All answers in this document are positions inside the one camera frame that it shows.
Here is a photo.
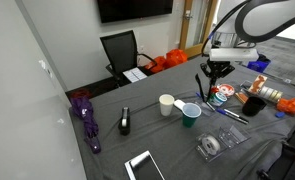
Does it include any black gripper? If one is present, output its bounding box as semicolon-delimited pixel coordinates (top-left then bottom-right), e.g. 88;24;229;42
200;59;235;100

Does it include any green plastic cup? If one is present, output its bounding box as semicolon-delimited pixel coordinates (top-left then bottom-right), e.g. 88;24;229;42
182;103;202;128

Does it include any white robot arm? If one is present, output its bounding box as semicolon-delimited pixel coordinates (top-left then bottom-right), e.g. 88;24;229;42
201;0;295;97

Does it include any white paper cup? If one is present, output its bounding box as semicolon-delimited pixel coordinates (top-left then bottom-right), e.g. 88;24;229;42
159;94;175;116

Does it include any red white round tin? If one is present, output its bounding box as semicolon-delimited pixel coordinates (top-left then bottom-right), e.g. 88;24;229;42
217;84;235;97

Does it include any teal white round tin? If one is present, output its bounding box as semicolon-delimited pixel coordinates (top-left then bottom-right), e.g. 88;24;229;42
209;92;227;106

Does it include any blue marker pen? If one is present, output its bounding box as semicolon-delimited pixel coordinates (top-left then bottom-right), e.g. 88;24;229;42
216;109;248;124

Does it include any black marker pen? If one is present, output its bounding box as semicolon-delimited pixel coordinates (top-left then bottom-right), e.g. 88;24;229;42
224;109;249;123

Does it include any grey table cloth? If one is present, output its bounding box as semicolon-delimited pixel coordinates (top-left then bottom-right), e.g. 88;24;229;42
71;57;295;180

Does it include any white paper slip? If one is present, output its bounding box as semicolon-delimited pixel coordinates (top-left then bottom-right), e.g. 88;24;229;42
174;99;185;110

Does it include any orange bag on floor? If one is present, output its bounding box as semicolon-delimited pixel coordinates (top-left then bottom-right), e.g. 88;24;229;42
144;49;187;73

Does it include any orange patterned card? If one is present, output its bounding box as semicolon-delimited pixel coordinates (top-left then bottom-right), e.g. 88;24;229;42
249;75;267;94

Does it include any black mug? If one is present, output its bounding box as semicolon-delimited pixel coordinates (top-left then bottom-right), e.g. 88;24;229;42
242;96;267;116

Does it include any blue bin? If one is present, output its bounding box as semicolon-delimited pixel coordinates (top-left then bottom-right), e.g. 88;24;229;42
247;54;271;73

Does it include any clear acrylic square plate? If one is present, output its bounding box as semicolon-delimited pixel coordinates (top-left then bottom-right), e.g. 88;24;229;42
218;125;250;148

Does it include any blue oval eraser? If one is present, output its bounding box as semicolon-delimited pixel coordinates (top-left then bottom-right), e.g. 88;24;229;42
275;112;285;118

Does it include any paper sheet on chair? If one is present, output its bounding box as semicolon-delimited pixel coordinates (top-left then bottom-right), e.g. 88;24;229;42
123;67;147;83

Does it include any black office chair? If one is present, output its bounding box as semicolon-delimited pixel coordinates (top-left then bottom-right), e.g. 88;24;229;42
100;30;157;87

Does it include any black tape dispenser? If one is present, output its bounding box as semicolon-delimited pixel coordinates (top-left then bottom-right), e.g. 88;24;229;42
118;107;130;136

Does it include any purple folded umbrella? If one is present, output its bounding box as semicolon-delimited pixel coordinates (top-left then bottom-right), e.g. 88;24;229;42
71;97;101;154

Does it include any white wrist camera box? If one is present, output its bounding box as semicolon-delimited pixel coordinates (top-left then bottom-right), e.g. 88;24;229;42
209;48;259;61

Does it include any black tablet white frame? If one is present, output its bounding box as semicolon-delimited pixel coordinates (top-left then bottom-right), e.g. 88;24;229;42
124;151;165;180

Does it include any wall television screen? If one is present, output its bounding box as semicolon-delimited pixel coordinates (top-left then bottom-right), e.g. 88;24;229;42
97;0;173;23

